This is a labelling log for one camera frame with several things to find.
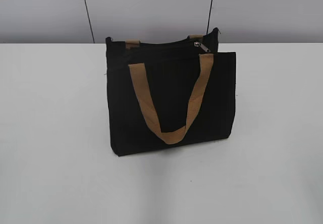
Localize black tote bag tan handles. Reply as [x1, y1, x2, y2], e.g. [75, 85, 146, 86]
[105, 28, 236, 156]

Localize silver zipper pull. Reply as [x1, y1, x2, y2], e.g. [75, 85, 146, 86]
[194, 41, 204, 54]

